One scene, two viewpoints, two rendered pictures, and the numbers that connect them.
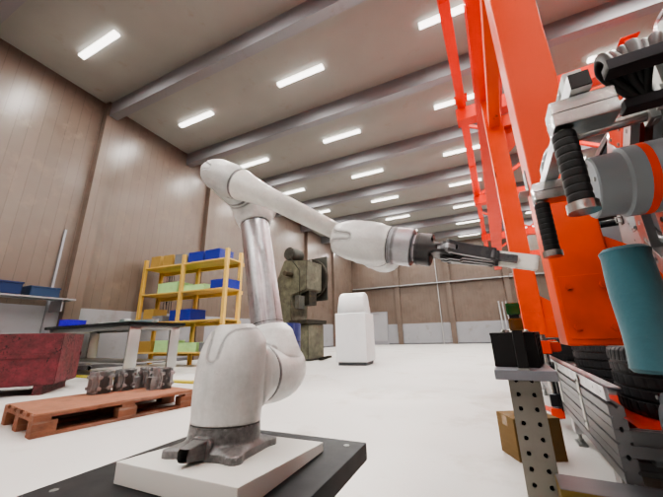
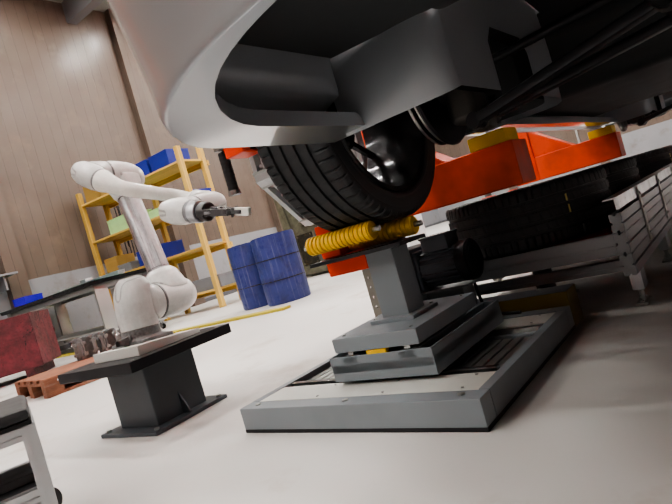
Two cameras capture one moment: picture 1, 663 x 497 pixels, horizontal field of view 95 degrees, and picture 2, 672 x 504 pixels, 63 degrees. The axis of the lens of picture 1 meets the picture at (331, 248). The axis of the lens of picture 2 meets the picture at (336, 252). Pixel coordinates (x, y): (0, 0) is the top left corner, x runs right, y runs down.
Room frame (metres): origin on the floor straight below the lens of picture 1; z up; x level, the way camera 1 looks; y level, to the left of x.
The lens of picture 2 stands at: (-1.30, -1.00, 0.51)
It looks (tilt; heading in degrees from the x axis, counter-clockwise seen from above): 1 degrees down; 10
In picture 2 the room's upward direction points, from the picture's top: 16 degrees counter-clockwise
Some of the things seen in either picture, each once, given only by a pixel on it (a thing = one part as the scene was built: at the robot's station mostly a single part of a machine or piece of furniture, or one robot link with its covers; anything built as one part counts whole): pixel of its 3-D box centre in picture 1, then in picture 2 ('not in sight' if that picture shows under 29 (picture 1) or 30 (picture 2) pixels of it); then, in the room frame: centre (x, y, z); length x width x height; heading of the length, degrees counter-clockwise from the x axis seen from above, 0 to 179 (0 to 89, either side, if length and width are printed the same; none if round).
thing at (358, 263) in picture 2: not in sight; (349, 244); (0.48, -0.73, 0.48); 0.16 x 0.12 x 0.17; 62
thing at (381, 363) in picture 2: not in sight; (420, 338); (0.46, -0.87, 0.13); 0.50 x 0.36 x 0.10; 152
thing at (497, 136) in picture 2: not in sight; (493, 140); (0.81, -1.30, 0.70); 0.14 x 0.14 x 0.05; 62
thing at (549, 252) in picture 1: (547, 228); not in sight; (0.76, -0.57, 0.83); 0.04 x 0.04 x 0.16
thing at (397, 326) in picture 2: not in sight; (396, 285); (0.42, -0.85, 0.32); 0.40 x 0.30 x 0.28; 152
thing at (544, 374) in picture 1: (521, 368); not in sight; (1.21, -0.70, 0.44); 0.43 x 0.17 x 0.03; 152
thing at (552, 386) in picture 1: (550, 375); not in sight; (2.10, -1.38, 0.30); 0.09 x 0.05 x 0.50; 152
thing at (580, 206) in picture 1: (572, 169); (228, 172); (0.46, -0.41, 0.83); 0.04 x 0.04 x 0.16
